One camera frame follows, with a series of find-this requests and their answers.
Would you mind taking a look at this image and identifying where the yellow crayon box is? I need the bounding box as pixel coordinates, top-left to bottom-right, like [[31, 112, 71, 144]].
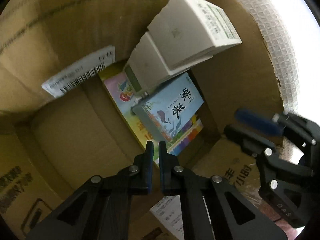
[[99, 69, 203, 164]]

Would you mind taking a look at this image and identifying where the brown cardboard box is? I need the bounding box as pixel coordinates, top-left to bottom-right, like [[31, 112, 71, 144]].
[[1, 0, 283, 239]]

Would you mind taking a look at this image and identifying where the white green medicine box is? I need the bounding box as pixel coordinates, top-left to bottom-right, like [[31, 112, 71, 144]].
[[123, 31, 213, 96]]

